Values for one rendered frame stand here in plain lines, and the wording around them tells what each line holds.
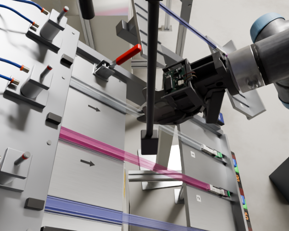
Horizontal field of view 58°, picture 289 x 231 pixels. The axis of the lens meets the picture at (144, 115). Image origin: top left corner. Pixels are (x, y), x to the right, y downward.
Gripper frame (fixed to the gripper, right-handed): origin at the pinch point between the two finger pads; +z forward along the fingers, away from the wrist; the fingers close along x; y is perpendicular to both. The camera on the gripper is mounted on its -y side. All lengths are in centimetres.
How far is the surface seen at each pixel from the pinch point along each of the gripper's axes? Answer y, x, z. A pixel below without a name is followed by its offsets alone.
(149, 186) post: -81, -17, 48
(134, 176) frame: -51, -11, 38
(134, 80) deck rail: 3.0, -8.3, 0.6
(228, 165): -31.5, 2.2, -8.2
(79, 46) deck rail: 17.0, -8.4, 4.2
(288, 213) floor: -121, -2, -13
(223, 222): -25.7, 18.4, -5.5
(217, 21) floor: -116, -166, -4
